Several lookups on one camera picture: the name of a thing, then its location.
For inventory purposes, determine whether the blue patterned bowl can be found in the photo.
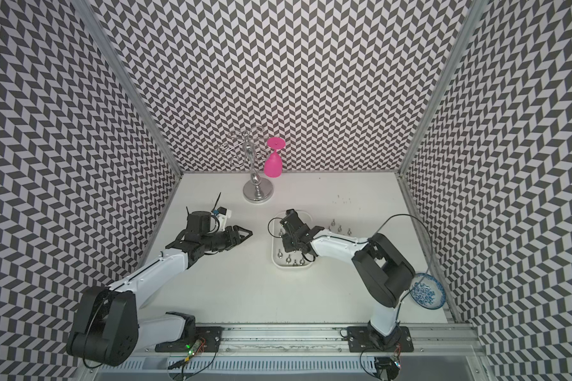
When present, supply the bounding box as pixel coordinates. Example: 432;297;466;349
409;273;446;311

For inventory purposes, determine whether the white rectangular storage tray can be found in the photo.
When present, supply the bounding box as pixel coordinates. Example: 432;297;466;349
268;211;313;270

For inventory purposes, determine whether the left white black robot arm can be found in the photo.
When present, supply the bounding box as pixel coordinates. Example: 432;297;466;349
66;207;253;367

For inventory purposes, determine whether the aluminium front rail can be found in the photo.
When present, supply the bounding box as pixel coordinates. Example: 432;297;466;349
83;322;487;358

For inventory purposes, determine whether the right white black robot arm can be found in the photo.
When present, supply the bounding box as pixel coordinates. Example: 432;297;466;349
278;209;416;338

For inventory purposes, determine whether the pink plastic wine glass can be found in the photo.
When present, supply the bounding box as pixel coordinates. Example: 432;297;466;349
264;137;286;178

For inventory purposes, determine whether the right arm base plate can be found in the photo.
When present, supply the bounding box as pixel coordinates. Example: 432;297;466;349
345;325;414;353

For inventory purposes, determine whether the chrome glass holder stand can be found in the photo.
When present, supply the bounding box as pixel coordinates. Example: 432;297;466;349
220;129;274;204

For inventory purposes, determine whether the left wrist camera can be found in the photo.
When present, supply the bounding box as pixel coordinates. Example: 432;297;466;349
212;206;232;222

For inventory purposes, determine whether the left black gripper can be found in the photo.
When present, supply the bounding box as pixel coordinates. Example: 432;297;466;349
202;224;254;252

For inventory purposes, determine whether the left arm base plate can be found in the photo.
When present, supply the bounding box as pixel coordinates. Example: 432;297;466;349
154;325;223;353

